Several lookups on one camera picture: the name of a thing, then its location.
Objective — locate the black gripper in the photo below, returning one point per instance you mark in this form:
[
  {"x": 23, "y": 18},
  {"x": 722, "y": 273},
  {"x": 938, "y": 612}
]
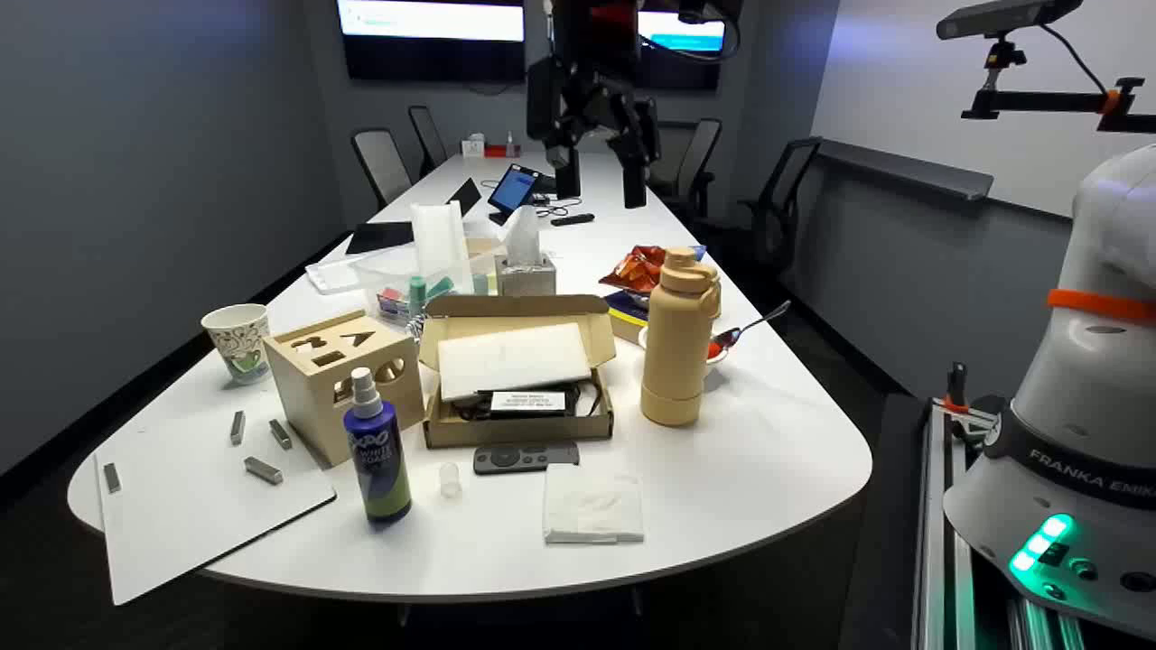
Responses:
[{"x": 565, "y": 83}]

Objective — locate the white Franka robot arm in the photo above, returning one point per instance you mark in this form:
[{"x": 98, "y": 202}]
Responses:
[{"x": 1084, "y": 364}]

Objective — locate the black marker pen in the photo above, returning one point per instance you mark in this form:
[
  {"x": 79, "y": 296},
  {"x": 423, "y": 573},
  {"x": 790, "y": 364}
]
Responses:
[{"x": 573, "y": 219}]

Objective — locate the tablet with blue screen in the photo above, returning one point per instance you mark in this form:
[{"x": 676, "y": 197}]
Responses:
[{"x": 516, "y": 189}]

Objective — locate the orange snack bag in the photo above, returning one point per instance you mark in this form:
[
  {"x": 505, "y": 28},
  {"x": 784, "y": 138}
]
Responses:
[{"x": 636, "y": 267}]

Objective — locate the grey tissue box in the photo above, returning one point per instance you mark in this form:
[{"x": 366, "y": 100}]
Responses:
[{"x": 526, "y": 273}]

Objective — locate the small white box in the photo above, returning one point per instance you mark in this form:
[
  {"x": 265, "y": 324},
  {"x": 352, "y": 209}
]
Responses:
[{"x": 475, "y": 147}]

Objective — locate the yellow and blue package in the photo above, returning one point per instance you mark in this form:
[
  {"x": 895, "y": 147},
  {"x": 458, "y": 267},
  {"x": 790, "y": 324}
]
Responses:
[{"x": 625, "y": 315}]

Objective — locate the tall clear plastic bag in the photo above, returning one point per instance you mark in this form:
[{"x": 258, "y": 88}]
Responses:
[{"x": 441, "y": 247}]

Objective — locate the tan water bottle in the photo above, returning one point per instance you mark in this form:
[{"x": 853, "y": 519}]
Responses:
[{"x": 676, "y": 349}]

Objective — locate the open cardboard box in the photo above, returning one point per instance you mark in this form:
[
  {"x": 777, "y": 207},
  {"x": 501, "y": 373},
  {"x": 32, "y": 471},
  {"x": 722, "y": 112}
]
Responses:
[{"x": 518, "y": 364}]

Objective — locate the white sheet in carton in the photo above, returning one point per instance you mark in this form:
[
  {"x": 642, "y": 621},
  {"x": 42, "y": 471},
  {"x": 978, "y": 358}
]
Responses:
[{"x": 512, "y": 358}]

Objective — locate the flat black notebook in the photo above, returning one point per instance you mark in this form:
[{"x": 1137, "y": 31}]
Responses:
[{"x": 381, "y": 237}]

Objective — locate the black device with label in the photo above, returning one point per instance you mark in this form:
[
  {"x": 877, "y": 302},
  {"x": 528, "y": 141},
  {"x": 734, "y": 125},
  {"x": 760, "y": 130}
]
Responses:
[{"x": 528, "y": 403}]

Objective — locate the clear plastic container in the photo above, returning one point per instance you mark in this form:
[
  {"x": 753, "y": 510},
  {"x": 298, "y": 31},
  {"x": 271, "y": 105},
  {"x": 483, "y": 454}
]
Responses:
[{"x": 390, "y": 293}]

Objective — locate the white paper sheet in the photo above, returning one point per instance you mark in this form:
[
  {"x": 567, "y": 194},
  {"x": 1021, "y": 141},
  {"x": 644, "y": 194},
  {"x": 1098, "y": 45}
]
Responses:
[{"x": 329, "y": 274}]

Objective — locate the flat black remote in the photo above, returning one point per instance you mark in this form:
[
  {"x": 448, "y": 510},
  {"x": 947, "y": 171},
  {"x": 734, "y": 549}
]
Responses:
[{"x": 526, "y": 455}]

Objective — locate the grey whiteboard tray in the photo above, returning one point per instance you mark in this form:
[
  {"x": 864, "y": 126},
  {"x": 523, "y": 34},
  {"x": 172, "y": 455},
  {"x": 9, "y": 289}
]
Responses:
[{"x": 909, "y": 166}]

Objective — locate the wooden shape sorter box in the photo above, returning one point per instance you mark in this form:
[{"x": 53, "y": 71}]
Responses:
[{"x": 343, "y": 380}]

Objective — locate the folded white napkin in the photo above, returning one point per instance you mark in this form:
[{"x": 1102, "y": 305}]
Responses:
[{"x": 594, "y": 506}]

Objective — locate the small clear plastic cup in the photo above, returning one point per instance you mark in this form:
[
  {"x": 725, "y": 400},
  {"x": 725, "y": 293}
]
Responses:
[{"x": 448, "y": 480}]

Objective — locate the blue spray bottle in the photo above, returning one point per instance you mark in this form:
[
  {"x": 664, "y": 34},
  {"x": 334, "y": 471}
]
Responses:
[{"x": 377, "y": 455}]

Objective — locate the patterned paper cup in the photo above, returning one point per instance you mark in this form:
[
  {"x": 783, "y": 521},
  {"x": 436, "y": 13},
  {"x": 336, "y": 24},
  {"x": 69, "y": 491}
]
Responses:
[{"x": 236, "y": 342}]

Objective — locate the small grey block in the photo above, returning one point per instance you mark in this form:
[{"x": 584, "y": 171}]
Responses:
[
  {"x": 278, "y": 435},
  {"x": 110, "y": 478},
  {"x": 262, "y": 471},
  {"x": 236, "y": 427}
]

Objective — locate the flat white board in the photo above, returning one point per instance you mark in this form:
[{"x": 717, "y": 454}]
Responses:
[{"x": 192, "y": 519}]

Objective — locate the wall monitor screen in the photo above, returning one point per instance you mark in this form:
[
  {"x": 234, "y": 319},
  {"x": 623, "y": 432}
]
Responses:
[
  {"x": 689, "y": 40},
  {"x": 430, "y": 31}
]

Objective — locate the black knob post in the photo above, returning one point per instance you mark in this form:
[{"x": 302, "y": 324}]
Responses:
[{"x": 960, "y": 384}]

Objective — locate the grey camera on mount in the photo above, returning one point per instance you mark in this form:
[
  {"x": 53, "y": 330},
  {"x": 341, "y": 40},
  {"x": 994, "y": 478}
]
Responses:
[{"x": 997, "y": 14}]

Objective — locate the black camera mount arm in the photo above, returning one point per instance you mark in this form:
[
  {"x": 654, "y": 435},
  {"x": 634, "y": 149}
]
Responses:
[{"x": 1048, "y": 101}]

